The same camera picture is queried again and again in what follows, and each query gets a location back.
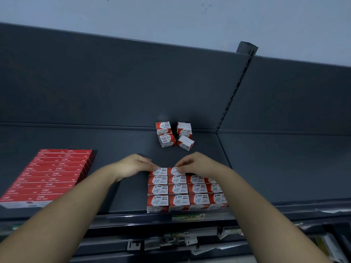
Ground person's left hand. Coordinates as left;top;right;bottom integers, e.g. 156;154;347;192
113;154;160;182

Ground person's right hand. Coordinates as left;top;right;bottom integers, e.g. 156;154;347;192
174;152;220;180

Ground person's right forearm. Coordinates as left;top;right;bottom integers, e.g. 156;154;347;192
211;167;333;263

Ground person's left forearm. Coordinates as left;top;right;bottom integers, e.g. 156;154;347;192
0;164;122;263

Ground rows of red white boxes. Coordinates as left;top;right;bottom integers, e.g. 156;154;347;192
147;175;229;213

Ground dark grey metal shelf board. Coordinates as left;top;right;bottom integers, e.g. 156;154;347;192
217;130;351;214
0;123;231;220

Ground green shelf price label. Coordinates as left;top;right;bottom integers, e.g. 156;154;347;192
172;214;205;222

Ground dark grey shelf back panel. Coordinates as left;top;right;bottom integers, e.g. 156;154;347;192
219;55;351;135
0;22;252;129

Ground rows of flat red packets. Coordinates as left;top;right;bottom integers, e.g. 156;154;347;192
0;149;96;209

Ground slotted grey shelf upright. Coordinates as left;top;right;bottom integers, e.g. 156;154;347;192
216;41;259;132

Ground dark lower shelf rail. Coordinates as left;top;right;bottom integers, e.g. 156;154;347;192
70;216;351;263

